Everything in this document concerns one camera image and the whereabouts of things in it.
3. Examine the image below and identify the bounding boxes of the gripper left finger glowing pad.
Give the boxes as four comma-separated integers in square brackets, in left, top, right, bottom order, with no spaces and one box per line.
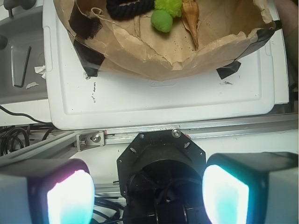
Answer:
[0,159,95,224]

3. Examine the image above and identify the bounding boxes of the orange spiral shell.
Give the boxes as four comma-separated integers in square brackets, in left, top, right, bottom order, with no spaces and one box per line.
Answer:
[181,0,200,49]

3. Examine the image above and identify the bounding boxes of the aluminium frame rail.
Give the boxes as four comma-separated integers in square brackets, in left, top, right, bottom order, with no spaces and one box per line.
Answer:
[0,112,299,160]

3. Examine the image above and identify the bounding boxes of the navy blue rope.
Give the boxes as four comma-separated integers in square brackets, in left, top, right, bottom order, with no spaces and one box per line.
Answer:
[106,0,156,20]

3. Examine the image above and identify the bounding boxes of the brown paper bag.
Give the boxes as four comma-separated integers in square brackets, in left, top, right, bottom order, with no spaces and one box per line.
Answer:
[54,0,281,81]

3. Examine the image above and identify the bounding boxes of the green plush toy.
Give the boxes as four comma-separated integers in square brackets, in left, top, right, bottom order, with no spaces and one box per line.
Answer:
[150,0,183,33]

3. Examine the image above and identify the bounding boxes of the black floor cables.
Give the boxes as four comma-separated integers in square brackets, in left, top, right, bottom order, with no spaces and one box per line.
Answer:
[0,105,56,157]

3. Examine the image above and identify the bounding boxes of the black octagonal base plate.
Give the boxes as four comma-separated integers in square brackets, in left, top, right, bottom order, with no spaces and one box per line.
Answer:
[116,141,209,224]

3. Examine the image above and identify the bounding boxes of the white plastic bin lid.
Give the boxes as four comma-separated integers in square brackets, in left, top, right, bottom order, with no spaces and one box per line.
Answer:
[43,0,289,130]

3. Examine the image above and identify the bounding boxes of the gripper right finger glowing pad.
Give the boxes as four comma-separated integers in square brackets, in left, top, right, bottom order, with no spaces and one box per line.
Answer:
[202,152,299,224]

